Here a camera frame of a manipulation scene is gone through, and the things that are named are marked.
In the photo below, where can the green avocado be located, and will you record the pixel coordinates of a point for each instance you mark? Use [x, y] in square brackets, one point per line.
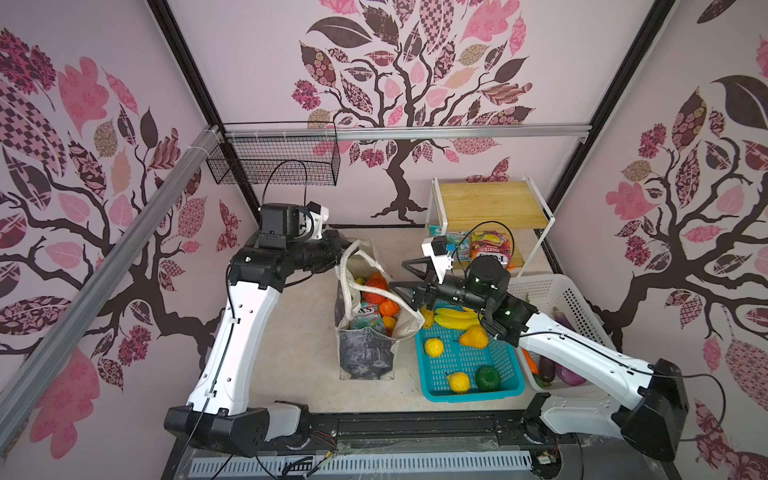
[488, 379]

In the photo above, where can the wrinkled yellow mango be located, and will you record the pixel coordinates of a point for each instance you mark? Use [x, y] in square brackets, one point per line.
[428, 316]

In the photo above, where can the teal striped candy bag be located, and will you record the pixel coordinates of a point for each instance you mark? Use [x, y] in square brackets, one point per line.
[368, 317]

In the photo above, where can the white wood two-tier shelf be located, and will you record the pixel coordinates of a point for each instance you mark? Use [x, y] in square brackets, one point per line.
[517, 204]

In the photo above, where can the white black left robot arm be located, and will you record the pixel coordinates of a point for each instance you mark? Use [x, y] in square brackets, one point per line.
[217, 415]

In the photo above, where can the lower orange carrot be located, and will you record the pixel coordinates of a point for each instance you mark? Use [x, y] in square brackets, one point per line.
[532, 365]

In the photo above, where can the white plastic basket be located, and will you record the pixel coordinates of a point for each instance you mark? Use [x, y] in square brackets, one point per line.
[548, 292]

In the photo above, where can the black front rail base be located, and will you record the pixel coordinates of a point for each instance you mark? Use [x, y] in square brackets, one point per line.
[491, 444]

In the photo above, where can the yellow pear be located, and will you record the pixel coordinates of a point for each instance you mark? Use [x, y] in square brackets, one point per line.
[475, 337]

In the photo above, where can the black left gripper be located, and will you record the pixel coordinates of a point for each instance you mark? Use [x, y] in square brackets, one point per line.
[331, 241]

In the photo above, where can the yellow orange apple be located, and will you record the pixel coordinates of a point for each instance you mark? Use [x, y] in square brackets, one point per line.
[389, 323]

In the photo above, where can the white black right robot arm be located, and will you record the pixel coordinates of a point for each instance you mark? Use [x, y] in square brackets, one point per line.
[644, 403]

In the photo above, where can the dark purple eggplant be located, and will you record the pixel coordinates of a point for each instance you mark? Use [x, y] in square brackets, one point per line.
[563, 320]

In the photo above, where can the yellow banana pair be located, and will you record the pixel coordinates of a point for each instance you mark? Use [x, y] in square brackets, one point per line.
[456, 320]

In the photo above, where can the purple red onion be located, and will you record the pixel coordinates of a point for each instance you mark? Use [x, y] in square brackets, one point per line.
[569, 377]

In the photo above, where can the cream canvas grocery bag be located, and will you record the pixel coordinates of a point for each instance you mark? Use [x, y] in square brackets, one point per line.
[367, 348]

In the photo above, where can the lower teal candy bag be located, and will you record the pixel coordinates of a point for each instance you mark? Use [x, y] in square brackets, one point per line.
[457, 239]

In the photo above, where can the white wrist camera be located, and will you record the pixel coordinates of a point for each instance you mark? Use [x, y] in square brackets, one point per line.
[440, 253]
[316, 217]

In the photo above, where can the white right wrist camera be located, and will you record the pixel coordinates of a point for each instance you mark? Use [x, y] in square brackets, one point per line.
[440, 253]

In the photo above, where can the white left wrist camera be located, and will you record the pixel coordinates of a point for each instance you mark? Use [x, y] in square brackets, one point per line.
[316, 217]

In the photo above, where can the yellow lemon bottom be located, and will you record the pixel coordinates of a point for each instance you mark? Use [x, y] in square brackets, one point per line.
[459, 383]

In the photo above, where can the red tomato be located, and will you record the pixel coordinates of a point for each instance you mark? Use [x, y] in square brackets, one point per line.
[375, 281]

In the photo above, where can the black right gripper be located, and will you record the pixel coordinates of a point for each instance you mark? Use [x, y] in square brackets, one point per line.
[419, 288]

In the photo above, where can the orange Fox's candy bag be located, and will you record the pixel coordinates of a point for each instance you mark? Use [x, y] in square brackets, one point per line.
[492, 244]

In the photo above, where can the black wire wall basket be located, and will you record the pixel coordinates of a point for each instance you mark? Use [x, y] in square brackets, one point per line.
[284, 153]

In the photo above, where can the orange tangerine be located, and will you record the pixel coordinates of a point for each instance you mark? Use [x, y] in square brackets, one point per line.
[389, 308]

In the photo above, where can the teal plastic basket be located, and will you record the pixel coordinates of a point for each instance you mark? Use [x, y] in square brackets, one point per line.
[457, 358]

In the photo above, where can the small yellow lemon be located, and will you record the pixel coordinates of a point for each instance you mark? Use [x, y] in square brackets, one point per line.
[434, 347]

